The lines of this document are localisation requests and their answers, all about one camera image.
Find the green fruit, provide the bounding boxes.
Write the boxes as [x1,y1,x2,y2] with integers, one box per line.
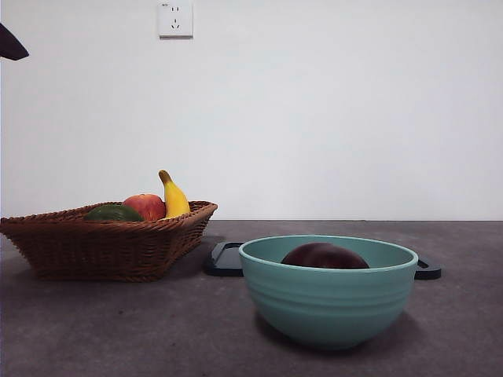
[83,203,145,222]

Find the red apple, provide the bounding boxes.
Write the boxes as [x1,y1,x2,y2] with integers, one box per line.
[122,192,167,222]

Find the brown wicker basket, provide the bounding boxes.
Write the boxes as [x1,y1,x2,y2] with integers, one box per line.
[0,200,218,284]

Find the white wall socket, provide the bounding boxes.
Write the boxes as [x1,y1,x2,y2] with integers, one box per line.
[158,1,194,39]

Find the yellow banana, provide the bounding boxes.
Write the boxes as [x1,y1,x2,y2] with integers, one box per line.
[158,169,192,219]

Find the teal ribbed bowl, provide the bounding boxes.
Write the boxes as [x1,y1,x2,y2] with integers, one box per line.
[238,234,419,350]

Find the black rectangular tray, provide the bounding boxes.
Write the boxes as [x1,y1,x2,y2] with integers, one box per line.
[203,241,442,280]

